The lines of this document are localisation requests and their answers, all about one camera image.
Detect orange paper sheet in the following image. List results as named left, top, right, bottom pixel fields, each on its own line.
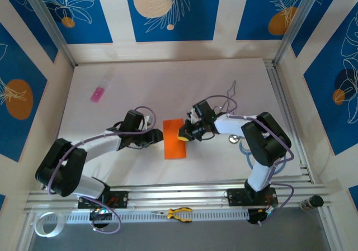
left=163, top=119, right=187, bottom=160

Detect metal forceps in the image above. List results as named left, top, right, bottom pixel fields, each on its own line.
left=214, top=80, right=238, bottom=115

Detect blue stethoscope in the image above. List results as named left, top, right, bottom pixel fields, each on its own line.
left=228, top=134, right=288, bottom=176

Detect dark capped bottle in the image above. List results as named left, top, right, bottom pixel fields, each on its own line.
left=299, top=195, right=324, bottom=211

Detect clear tape roll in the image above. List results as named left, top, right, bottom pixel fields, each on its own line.
left=34, top=211, right=64, bottom=238

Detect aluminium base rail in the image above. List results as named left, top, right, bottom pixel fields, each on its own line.
left=23, top=181, right=332, bottom=214

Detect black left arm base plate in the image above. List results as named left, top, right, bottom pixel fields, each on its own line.
left=77, top=191, right=129, bottom=210

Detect white slotted cable duct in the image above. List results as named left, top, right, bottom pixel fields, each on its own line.
left=41, top=208, right=249, bottom=224

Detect yellow-handled pliers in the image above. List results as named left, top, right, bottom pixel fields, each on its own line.
left=150, top=207, right=194, bottom=223

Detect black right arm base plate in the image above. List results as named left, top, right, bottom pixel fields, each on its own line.
left=227, top=188, right=278, bottom=207

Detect aluminium side rail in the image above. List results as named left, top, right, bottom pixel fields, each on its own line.
left=264, top=60, right=313, bottom=183

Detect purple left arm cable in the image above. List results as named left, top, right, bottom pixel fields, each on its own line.
left=46, top=105, right=156, bottom=234

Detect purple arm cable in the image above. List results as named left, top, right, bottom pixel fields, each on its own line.
left=200, top=94, right=295, bottom=226
left=46, top=105, right=156, bottom=234

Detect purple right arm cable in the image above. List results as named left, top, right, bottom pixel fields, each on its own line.
left=200, top=94, right=295, bottom=226

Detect aluminium frame post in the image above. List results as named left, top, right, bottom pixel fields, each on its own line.
left=272, top=0, right=327, bottom=64
left=21, top=0, right=78, bottom=67

